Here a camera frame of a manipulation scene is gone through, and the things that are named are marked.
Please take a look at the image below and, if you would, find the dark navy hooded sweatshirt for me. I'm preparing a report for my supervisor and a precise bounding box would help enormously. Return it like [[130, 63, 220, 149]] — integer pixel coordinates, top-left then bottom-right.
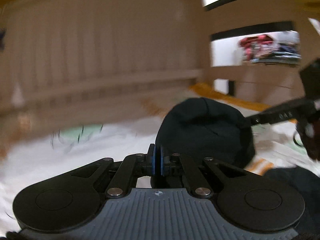
[[155, 98, 319, 239]]

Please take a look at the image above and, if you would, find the pile of colourful clothes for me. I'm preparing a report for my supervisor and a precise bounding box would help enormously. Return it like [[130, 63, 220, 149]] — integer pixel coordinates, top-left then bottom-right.
[[238, 31, 301, 65]]

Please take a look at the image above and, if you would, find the orange mattress edge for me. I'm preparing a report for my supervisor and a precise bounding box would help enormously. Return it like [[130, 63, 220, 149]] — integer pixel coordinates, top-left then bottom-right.
[[188, 82, 298, 124]]

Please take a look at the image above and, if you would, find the white shelf unit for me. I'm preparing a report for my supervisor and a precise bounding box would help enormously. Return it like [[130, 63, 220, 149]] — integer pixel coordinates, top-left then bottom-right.
[[197, 0, 319, 105]]

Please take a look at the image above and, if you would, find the white leaf-patterned bed sheet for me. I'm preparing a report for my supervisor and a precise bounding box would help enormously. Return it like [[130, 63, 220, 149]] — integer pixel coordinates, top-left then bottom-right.
[[0, 89, 320, 233]]

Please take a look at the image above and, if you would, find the white slatted headboard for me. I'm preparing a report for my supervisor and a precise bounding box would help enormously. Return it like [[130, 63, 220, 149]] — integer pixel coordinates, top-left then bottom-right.
[[1, 0, 208, 122]]

